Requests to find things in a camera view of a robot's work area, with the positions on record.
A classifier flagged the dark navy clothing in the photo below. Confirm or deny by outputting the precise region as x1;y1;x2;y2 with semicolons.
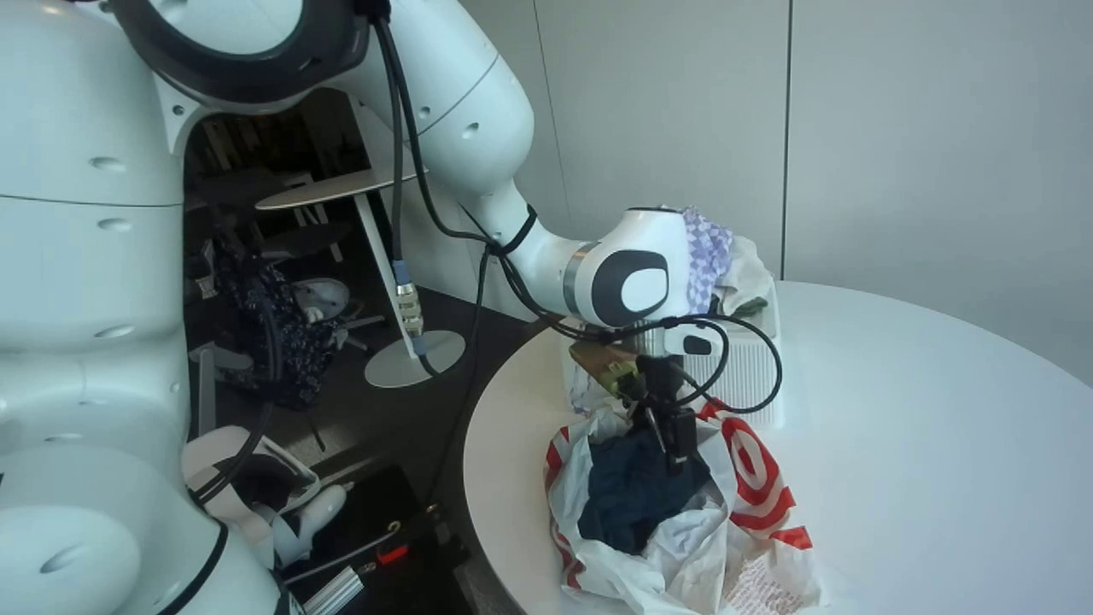
579;430;711;553

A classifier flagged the red white plastic bag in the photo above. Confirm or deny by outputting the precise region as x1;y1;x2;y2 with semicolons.
546;376;820;615

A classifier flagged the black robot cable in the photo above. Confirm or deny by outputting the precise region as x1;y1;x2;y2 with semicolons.
360;0;788;421

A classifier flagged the blue white checkered cloth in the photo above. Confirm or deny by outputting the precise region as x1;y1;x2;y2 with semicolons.
682;211;736;310

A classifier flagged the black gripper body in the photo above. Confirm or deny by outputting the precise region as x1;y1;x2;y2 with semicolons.
632;357;697;462

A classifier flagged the white grey cloth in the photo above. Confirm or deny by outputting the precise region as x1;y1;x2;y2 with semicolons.
714;237;775;319

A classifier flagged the white round side stand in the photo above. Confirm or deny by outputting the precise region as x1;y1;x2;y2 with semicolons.
258;168;467;390

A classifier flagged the red handled tool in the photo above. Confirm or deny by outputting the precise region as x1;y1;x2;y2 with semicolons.
276;545;409;593

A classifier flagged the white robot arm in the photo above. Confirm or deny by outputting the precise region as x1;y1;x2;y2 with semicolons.
0;0;689;615

